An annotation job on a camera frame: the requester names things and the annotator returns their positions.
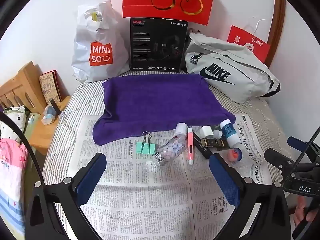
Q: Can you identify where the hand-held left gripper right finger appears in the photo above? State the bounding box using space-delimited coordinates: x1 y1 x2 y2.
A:
209 152 293 240

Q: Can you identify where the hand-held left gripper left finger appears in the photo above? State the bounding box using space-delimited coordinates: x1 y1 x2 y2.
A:
25 152 107 240

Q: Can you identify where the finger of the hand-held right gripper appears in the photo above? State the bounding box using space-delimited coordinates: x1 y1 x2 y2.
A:
264 148 320 178
287 136 320 161

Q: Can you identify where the orange and blue small container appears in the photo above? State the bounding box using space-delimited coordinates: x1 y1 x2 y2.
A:
226 148 242 163

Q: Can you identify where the dark bottle with gold band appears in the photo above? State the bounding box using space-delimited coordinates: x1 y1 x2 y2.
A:
201 138 229 147

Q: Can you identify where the black rectangular stick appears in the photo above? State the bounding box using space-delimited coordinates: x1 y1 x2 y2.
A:
192 131 213 159

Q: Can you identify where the white and blue bottle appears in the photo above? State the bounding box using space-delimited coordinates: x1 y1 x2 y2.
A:
219 119 240 147

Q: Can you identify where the pink pen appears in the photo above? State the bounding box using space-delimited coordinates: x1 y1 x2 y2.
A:
187 128 195 165

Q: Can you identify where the clear bottle of pills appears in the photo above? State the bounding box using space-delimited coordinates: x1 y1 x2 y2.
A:
153 123 188 167

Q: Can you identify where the green binder clip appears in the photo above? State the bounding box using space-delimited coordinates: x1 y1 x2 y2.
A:
136 131 157 155

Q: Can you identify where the person's right hand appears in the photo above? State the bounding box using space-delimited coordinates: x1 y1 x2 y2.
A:
293 195 320 228

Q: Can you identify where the striped bed sheet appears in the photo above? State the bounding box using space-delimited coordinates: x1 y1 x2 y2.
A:
42 70 320 240

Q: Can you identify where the newspaper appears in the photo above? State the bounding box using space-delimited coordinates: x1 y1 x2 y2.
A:
64 114 272 240

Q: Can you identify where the wooden nightstand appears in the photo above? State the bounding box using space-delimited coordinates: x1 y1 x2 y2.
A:
25 95 72 155

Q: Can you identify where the grey waist bag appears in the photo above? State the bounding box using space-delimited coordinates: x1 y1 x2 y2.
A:
184 32 281 104

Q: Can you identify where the pale blue tissue packet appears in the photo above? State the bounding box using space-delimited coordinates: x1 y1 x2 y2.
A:
41 104 59 125

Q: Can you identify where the pink striped cloth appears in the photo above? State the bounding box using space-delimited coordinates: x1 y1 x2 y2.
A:
0 137 29 230

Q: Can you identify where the small black device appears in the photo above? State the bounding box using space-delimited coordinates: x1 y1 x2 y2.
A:
49 98 62 115

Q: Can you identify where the white floral bag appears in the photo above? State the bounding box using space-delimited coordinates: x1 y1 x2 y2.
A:
0 106 32 143

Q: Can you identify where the patterned notebook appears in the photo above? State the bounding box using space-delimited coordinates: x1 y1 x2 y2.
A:
39 70 63 105

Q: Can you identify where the purple towel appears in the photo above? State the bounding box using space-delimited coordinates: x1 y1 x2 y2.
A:
92 74 237 146

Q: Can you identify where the red paper bag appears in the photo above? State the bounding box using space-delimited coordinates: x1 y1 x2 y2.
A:
227 17 271 64

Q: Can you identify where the white plastic shopping bag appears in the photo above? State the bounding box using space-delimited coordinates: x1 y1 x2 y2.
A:
71 0 132 83

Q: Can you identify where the black product box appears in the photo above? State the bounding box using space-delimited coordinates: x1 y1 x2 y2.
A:
130 17 188 72

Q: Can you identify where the wooden door frame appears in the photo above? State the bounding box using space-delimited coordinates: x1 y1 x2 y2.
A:
264 0 286 68

